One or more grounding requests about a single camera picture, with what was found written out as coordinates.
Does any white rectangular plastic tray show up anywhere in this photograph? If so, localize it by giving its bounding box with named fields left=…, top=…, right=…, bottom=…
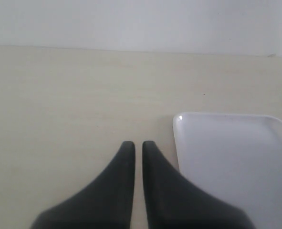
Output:
left=173, top=112, right=282, bottom=229

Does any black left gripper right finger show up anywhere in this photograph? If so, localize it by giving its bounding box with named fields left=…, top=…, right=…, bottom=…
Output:
left=142, top=141, right=255, bottom=229

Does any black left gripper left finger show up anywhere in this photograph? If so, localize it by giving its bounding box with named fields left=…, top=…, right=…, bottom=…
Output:
left=31, top=141, right=135, bottom=229

